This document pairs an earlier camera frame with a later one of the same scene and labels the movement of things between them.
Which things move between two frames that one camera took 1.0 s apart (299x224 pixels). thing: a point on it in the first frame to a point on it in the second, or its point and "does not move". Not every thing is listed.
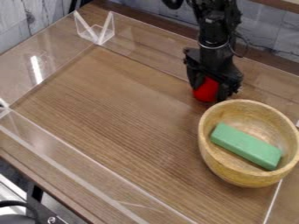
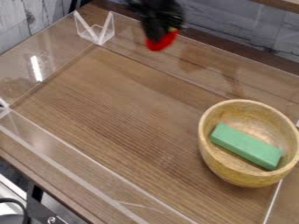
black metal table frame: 33,198 does not move
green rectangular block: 249,149 does not move
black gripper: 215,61 to 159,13
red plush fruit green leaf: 205,92 to 165,41
